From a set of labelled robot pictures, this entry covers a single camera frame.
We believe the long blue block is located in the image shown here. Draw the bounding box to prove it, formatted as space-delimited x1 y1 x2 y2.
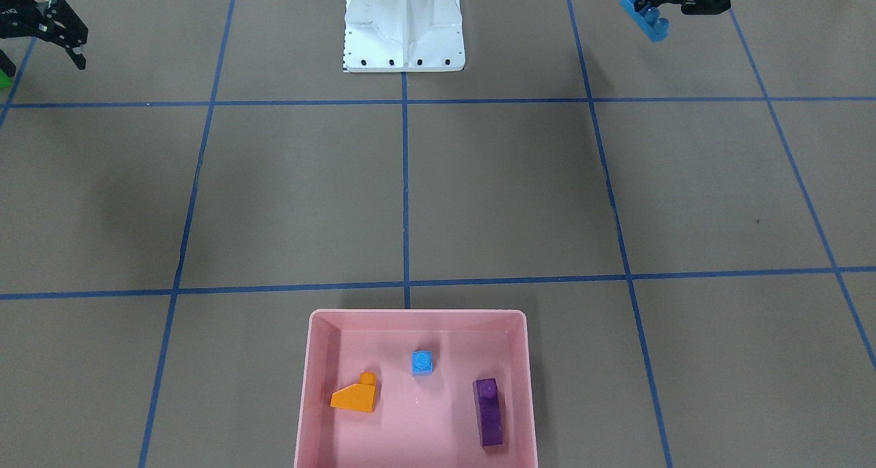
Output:
619 0 670 42

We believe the small blue block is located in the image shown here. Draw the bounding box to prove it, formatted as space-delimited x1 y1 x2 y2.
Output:
411 350 434 377

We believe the purple block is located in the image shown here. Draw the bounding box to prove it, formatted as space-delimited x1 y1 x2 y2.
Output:
473 378 504 448

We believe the orange block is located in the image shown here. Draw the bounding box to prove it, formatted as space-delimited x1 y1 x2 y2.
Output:
331 371 378 414

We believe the pink plastic box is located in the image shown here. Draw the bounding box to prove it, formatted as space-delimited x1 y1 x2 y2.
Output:
294 309 539 467

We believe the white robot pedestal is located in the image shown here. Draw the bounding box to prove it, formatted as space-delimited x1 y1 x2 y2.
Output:
342 0 466 73

